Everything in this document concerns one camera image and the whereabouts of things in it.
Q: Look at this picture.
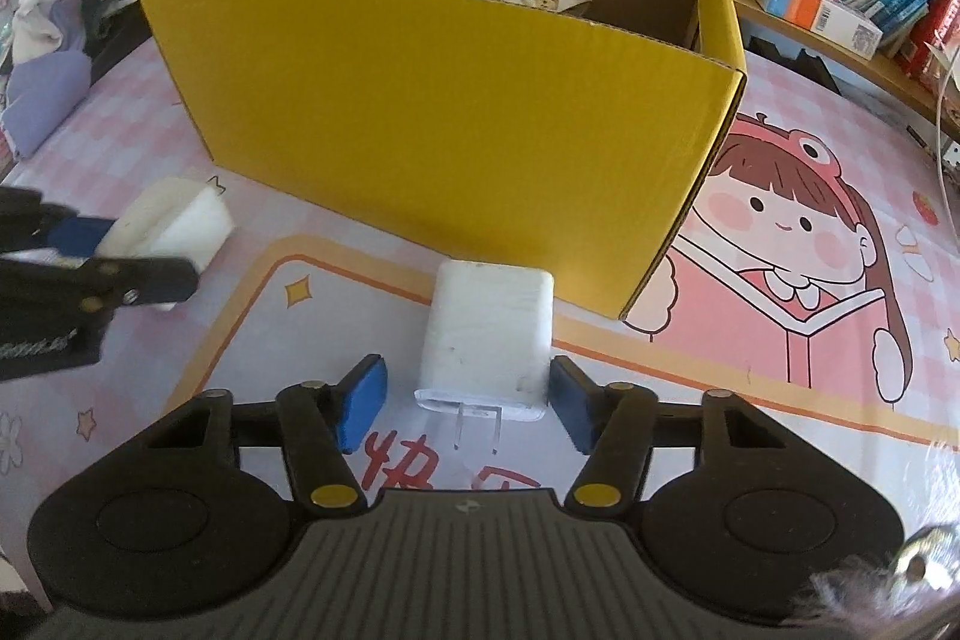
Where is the white power adapter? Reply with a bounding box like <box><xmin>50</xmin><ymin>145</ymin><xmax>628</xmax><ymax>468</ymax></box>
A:
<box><xmin>413</xmin><ymin>260</ymin><xmax>555</xmax><ymax>452</ymax></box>

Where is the pink cartoon table mat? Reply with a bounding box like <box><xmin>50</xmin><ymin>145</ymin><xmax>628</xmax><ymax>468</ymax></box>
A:
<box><xmin>2</xmin><ymin>44</ymin><xmax>958</xmax><ymax>570</ymax></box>

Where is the orange white book box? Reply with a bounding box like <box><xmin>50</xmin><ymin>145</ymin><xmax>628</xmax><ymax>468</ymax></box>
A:
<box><xmin>755</xmin><ymin>0</ymin><xmax>882</xmax><ymax>60</ymax></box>

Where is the white curved foam block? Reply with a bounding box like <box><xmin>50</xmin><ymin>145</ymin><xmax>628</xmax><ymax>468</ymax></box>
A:
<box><xmin>94</xmin><ymin>177</ymin><xmax>235</xmax><ymax>308</ymax></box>

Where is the yellow cardboard box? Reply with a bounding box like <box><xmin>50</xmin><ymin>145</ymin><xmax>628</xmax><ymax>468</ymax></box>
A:
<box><xmin>142</xmin><ymin>0</ymin><xmax>747</xmax><ymax>319</ymax></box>

